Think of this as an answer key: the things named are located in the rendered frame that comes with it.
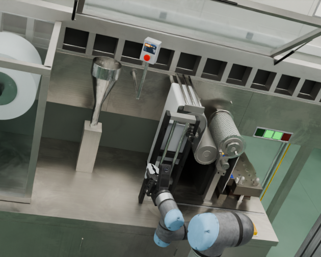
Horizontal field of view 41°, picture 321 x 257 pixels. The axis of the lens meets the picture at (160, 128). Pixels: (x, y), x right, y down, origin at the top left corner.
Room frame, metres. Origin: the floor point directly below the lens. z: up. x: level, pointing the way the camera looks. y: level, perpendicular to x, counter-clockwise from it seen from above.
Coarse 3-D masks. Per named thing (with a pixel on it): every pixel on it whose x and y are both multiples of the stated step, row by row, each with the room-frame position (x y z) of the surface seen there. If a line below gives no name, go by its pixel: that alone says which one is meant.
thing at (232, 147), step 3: (234, 141) 1.95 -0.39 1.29; (228, 144) 1.93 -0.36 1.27; (231, 144) 1.93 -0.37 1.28; (234, 144) 1.93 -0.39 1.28; (237, 144) 1.93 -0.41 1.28; (228, 147) 1.92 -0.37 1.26; (231, 147) 1.93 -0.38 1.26; (234, 147) 1.94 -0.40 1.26; (237, 147) 1.94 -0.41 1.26; (228, 150) 1.92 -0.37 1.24; (231, 150) 1.93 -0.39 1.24; (234, 150) 1.94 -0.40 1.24; (237, 150) 1.94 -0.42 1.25; (228, 153) 1.93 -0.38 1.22; (231, 153) 1.93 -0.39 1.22; (234, 153) 1.94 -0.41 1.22
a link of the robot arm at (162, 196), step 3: (165, 192) 1.41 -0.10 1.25; (159, 195) 1.39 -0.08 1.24; (162, 195) 1.39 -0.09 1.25; (165, 195) 1.39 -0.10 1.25; (168, 195) 1.39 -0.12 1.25; (171, 195) 1.41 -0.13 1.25; (156, 198) 1.39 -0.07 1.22; (159, 198) 1.38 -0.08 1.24; (162, 198) 1.37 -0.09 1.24; (165, 198) 1.37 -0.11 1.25; (168, 198) 1.37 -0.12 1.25; (171, 198) 1.38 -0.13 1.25; (156, 201) 1.38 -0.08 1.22; (159, 201) 1.37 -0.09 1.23; (156, 204) 1.38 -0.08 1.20
